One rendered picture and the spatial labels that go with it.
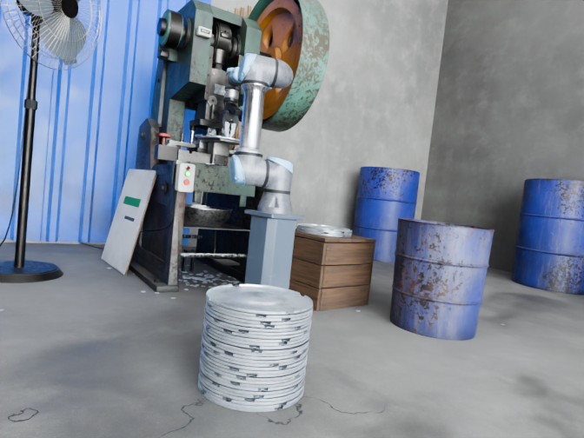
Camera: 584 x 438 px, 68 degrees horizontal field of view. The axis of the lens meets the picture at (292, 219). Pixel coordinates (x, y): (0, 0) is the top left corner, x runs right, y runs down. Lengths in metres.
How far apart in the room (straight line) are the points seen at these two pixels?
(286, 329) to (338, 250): 1.05
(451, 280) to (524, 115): 3.27
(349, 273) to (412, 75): 3.55
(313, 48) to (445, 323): 1.53
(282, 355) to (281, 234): 0.78
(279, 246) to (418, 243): 0.59
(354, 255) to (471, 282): 0.57
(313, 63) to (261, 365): 1.75
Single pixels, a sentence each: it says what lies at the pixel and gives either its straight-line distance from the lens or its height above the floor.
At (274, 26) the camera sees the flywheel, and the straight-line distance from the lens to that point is 2.91.
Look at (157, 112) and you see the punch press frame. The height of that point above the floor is 0.95.
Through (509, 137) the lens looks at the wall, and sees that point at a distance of 5.01.
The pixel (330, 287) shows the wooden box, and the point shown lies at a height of 0.11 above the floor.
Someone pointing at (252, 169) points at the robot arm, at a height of 0.62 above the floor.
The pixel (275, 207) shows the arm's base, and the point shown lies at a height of 0.48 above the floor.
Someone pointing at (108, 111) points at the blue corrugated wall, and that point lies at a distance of 3.54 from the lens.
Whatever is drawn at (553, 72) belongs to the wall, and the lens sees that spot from 4.98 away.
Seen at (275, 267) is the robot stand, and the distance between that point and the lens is 1.80.
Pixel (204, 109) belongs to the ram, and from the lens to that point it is 2.47.
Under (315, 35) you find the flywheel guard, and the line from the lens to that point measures 2.50.
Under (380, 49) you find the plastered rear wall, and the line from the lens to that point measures 5.05.
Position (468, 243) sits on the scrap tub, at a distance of 1.92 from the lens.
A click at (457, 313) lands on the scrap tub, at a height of 0.12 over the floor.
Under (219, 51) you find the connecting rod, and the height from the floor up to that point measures 1.27.
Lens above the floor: 0.54
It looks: 3 degrees down
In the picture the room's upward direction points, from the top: 6 degrees clockwise
